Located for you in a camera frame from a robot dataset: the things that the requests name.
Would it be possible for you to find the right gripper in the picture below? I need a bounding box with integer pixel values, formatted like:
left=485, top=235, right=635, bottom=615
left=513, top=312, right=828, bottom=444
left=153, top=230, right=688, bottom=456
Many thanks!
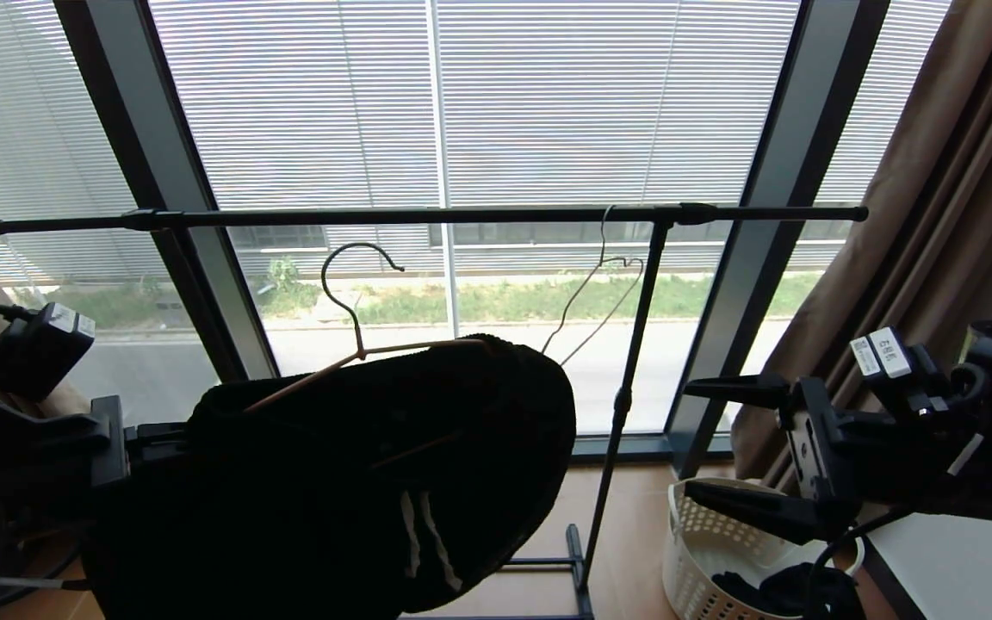
left=684, top=372, right=983, bottom=545

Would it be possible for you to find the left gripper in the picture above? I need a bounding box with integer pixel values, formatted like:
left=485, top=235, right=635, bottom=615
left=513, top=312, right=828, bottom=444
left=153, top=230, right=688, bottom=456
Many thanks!
left=0, top=394, right=131, bottom=518

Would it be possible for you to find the black short-sleeved shirt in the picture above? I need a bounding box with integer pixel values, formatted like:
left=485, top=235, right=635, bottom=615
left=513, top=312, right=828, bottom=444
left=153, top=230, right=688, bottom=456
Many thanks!
left=710, top=564, right=863, bottom=620

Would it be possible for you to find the black knit garment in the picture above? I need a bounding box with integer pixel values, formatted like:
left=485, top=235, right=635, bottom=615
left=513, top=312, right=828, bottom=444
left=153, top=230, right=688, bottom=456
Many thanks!
left=83, top=333, right=577, bottom=620

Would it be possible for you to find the pink clothes hanger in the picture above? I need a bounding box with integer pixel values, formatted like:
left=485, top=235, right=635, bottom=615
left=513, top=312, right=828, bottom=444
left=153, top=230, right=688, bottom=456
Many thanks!
left=242, top=243, right=497, bottom=414
left=539, top=205, right=645, bottom=367

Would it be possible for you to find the white laundry basket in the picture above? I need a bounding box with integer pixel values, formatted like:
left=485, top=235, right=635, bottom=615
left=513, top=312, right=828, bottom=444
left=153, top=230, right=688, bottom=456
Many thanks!
left=662, top=476, right=867, bottom=620

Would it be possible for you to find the black clothes rack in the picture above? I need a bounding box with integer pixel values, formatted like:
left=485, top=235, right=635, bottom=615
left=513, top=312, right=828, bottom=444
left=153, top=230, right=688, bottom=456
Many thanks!
left=0, top=204, right=869, bottom=620

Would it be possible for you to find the window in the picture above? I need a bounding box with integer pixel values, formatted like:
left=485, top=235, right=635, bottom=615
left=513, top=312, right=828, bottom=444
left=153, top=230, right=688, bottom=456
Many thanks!
left=0, top=0, right=953, bottom=462

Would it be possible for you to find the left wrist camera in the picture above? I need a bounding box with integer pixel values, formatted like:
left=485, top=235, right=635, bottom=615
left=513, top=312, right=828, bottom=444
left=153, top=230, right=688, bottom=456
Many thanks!
left=0, top=301, right=97, bottom=404

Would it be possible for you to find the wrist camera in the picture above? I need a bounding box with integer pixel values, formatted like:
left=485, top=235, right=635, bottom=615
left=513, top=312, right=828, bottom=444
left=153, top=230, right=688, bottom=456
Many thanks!
left=849, top=325, right=953, bottom=419
left=0, top=301, right=97, bottom=404

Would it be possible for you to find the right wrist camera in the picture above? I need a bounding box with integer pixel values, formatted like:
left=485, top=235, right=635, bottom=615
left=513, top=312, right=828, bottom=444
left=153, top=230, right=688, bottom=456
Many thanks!
left=849, top=325, right=953, bottom=419

